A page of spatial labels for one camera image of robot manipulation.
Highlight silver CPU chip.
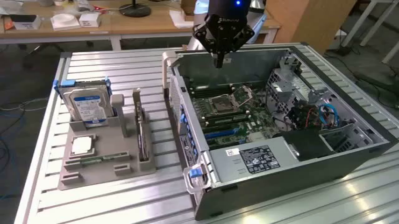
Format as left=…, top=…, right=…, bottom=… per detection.
left=70, top=136, right=95, bottom=156

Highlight hard disk in blue caddy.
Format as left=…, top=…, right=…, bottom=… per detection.
left=52, top=76, right=115, bottom=128

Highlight white box with black lid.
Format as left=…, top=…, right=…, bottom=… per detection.
left=8, top=14, right=43, bottom=30

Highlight green motherboard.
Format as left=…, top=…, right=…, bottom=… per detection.
left=183, top=77, right=283, bottom=150

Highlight blue floor cable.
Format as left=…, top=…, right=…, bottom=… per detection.
left=0, top=102, right=30, bottom=201

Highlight metal drive cage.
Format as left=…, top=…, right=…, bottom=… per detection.
left=267, top=56, right=314, bottom=115

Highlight white paper stack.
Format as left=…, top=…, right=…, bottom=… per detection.
left=170, top=9, right=196, bottom=29

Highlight open black PC case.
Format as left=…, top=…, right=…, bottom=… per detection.
left=162, top=45, right=399, bottom=221

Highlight white round holder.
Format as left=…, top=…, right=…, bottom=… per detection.
left=50, top=14, right=82, bottom=31

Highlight blue expansion slot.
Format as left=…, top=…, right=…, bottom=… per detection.
left=204, top=127, right=238, bottom=139

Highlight blue wire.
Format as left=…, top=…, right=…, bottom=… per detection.
left=318, top=103, right=342, bottom=128

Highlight black graphics card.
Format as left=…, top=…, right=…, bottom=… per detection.
left=132, top=88, right=151, bottom=163

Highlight grey power supply unit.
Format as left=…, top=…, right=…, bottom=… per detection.
left=208, top=136, right=301, bottom=183

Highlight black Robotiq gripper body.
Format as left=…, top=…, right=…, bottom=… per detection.
left=204, top=0, right=253, bottom=54

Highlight grey plastic parts rack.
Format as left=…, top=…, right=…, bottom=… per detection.
left=58, top=88, right=158, bottom=191

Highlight green RAM stick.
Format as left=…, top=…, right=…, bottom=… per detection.
left=67, top=153, right=128, bottom=164

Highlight metal socket cover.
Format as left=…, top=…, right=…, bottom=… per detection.
left=230, top=85, right=255, bottom=105

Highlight metal disk bay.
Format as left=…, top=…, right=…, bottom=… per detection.
left=319, top=123, right=375, bottom=153

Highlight small white box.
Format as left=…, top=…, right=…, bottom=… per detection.
left=79, top=12, right=103, bottom=28

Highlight wooden desk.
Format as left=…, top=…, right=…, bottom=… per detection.
left=0, top=0, right=282, bottom=51

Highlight wooden cabinet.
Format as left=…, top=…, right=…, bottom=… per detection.
left=266, top=0, right=358, bottom=51

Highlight white table frame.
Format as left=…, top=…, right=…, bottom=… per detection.
left=341, top=0, right=399, bottom=64

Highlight black lamp base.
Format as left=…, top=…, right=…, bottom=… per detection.
left=119, top=0, right=152, bottom=18

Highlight black installed RAM stick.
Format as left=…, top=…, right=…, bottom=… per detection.
left=202, top=111, right=250, bottom=122
left=206, top=116, right=253, bottom=128

